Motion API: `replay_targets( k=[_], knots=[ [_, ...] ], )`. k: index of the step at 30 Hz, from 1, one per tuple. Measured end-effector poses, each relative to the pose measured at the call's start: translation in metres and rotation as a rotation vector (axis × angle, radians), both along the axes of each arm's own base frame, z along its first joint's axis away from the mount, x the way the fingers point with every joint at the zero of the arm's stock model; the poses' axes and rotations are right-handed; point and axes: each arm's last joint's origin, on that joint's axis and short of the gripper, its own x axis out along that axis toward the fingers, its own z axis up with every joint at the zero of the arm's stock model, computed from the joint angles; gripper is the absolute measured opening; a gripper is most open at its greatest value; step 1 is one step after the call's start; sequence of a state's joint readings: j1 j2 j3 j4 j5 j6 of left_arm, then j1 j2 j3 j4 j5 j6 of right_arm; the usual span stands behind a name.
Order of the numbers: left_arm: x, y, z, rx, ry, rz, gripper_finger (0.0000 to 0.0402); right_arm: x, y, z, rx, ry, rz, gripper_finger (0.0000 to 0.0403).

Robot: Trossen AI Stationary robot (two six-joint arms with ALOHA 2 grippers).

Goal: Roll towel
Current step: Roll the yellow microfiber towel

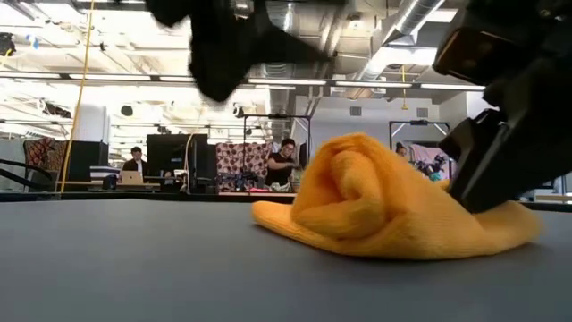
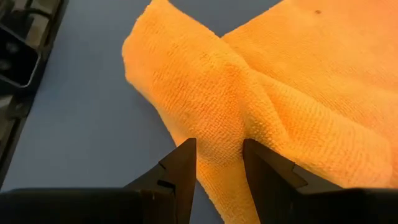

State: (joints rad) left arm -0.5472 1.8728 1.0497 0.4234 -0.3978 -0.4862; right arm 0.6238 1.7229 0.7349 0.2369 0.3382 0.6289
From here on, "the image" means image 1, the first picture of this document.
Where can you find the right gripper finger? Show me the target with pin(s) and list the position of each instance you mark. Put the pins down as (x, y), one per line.
(469, 134)
(514, 165)

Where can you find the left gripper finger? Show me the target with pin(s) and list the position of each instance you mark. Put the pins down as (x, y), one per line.
(304, 47)

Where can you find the orange towel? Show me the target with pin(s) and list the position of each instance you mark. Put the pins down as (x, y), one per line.
(380, 210)

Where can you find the long ceiling light bar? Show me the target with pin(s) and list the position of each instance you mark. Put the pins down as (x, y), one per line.
(290, 82)

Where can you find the small black ceiling dome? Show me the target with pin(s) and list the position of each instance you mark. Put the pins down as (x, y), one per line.
(127, 111)
(238, 111)

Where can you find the person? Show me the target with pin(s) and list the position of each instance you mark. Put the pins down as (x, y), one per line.
(280, 167)
(134, 163)
(401, 149)

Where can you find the circle-patterned cloth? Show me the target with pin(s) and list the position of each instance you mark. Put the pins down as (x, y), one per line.
(241, 161)

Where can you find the black monitor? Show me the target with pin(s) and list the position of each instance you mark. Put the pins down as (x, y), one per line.
(174, 154)

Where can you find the black background computer case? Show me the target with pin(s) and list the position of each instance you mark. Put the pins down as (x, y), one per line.
(205, 165)

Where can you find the wooden background table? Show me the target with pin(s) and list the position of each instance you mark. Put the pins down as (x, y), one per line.
(263, 195)

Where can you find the silver laptop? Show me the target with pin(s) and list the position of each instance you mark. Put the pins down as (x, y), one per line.
(131, 177)

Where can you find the striped stack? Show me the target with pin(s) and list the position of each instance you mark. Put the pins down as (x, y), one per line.
(103, 172)

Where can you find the black cabinet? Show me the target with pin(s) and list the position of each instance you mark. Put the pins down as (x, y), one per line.
(89, 161)

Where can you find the wooden background desk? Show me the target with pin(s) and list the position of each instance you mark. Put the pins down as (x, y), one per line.
(89, 183)

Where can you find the red patterned cloth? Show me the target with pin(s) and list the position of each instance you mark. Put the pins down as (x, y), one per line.
(42, 156)

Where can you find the grey-blue table mat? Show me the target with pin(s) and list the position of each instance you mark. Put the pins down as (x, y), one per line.
(179, 277)

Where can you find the grey wall vent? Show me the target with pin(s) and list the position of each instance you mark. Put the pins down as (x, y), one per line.
(422, 112)
(355, 111)

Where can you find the black metal frame stand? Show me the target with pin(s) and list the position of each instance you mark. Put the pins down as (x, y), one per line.
(418, 122)
(277, 116)

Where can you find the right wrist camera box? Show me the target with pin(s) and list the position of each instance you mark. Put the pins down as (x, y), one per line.
(469, 56)

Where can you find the silver ribbed ceiling duct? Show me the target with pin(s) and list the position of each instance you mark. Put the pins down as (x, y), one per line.
(277, 112)

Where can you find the silver smooth ceiling duct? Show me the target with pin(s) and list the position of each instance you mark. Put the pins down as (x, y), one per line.
(402, 27)

